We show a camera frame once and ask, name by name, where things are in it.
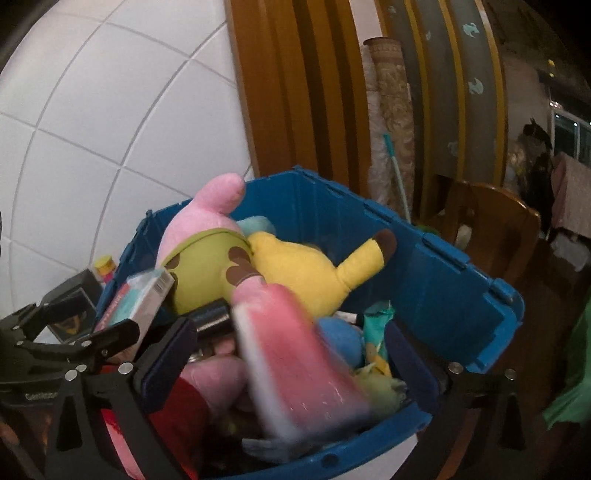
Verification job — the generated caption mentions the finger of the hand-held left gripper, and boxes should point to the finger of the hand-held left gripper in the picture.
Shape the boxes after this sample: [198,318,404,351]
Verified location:
[2,294,92,343]
[21,320,141,371]

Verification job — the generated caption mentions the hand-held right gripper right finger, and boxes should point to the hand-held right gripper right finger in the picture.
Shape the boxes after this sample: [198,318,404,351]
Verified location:
[387,320,536,480]

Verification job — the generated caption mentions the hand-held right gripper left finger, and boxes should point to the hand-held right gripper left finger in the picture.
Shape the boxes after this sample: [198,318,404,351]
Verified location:
[46,318,199,480]

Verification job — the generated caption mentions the red green toothpaste box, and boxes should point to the red green toothpaste box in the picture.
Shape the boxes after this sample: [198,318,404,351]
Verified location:
[95,267,176,344]

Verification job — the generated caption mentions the blue plastic crate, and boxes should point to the blue plastic crate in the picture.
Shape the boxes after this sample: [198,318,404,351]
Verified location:
[95,168,526,480]

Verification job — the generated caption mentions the small pink tissue pack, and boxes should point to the small pink tissue pack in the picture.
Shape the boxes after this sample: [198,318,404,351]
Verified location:
[231,282,372,446]

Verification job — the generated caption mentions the pink round plush toy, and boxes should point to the pink round plush toy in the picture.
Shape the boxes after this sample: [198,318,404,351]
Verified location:
[180,355,250,416]

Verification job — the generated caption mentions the teal packet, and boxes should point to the teal packet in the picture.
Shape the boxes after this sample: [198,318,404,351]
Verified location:
[362,302,398,365]

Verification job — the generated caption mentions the red plush toy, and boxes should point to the red plush toy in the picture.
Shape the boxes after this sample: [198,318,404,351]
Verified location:
[99,369,218,480]

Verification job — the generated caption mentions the grey plush toy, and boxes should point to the grey plush toy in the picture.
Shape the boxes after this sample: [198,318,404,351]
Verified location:
[242,434,319,462]

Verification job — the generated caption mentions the yellow plush toy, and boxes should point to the yellow plush toy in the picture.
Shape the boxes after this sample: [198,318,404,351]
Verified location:
[249,228,398,319]

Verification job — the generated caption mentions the pink star plush toy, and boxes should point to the pink star plush toy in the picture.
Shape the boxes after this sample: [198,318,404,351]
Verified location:
[154,174,278,315]

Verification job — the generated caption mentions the green cloth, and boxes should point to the green cloth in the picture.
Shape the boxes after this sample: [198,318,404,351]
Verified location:
[542,295,591,430]

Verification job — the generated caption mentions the light blue plush toy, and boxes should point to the light blue plush toy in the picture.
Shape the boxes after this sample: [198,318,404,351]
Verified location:
[238,216,278,236]

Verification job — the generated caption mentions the wooden chair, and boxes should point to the wooden chair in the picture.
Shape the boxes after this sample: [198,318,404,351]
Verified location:
[431,180,542,287]

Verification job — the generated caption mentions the hanging pink cloth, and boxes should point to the hanging pink cloth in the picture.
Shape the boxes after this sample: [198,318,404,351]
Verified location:
[549,152,591,241]

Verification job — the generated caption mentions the rolled patterned carpet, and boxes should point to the rolled patterned carpet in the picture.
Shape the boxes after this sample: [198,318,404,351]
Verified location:
[363,38,416,217]

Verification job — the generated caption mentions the window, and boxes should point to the window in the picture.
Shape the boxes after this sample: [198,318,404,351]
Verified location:
[549,104,591,162]

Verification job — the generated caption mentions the wooden framed glass screen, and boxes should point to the wooden framed glass screen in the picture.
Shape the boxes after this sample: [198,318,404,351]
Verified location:
[374,0,509,185]

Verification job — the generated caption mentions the teal broom handle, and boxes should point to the teal broom handle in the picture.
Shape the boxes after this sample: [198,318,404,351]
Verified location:
[382,134,413,220]

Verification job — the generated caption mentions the wooden wall pillar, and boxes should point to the wooden wall pillar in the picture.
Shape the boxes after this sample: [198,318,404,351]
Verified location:
[226,0,370,195]

